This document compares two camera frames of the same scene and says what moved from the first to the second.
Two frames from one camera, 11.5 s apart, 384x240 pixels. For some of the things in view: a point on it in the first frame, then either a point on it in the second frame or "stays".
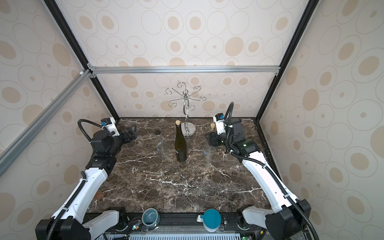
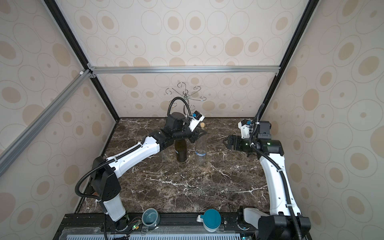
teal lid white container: x=211 y=220 stays
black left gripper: x=131 y=138 to x=196 y=134
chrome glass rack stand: x=189 y=127 stays
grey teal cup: x=150 y=218 stays
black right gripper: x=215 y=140 to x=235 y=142
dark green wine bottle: x=180 y=145 stays
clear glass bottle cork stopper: x=209 y=152 to x=201 y=148
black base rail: x=183 y=226 stays
